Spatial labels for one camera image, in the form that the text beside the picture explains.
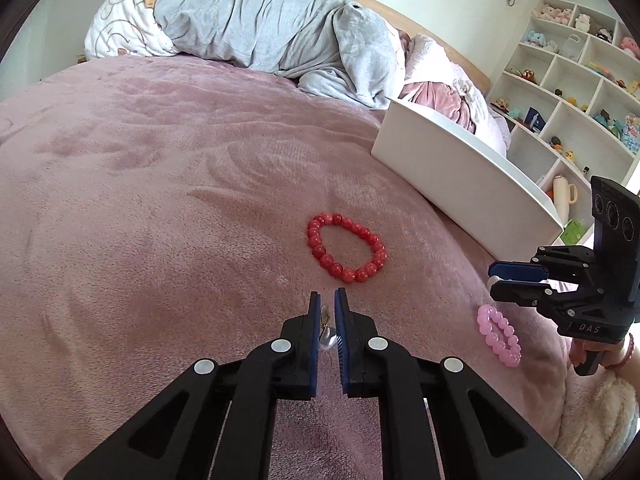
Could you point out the crumpled pink blanket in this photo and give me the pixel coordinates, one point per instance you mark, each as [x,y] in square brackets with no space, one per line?
[440,100]

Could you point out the person's right forearm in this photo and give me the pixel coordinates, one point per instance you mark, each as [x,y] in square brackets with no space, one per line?
[600,410]

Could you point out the white patterned pillow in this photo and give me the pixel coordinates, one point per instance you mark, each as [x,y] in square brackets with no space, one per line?
[120,25]

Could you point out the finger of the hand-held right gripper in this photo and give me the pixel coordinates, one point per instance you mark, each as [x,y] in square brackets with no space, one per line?
[515,292]
[517,271]

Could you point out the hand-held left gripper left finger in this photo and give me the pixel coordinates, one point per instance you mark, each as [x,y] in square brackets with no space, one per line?
[314,340]

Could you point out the grey duvet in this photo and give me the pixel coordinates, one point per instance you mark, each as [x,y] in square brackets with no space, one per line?
[260,20]

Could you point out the dark blue card box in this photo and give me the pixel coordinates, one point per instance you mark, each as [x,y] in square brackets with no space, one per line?
[535,120]

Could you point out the green box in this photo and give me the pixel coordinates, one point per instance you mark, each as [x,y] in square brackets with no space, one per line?
[575,230]

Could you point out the person's right hand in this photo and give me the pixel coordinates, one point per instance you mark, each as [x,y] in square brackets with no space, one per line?
[576,356]

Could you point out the white rectangular box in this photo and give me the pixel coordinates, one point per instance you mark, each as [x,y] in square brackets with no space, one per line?
[450,170]

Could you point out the white cubby shelf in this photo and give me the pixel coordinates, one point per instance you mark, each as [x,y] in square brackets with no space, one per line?
[560,80]

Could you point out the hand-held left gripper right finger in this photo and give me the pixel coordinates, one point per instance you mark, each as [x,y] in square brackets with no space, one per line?
[341,340]

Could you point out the collection of small plush toys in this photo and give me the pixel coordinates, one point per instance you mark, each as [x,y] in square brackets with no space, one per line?
[555,14]

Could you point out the pink plush bed blanket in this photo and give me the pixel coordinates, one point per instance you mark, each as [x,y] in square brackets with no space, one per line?
[150,210]

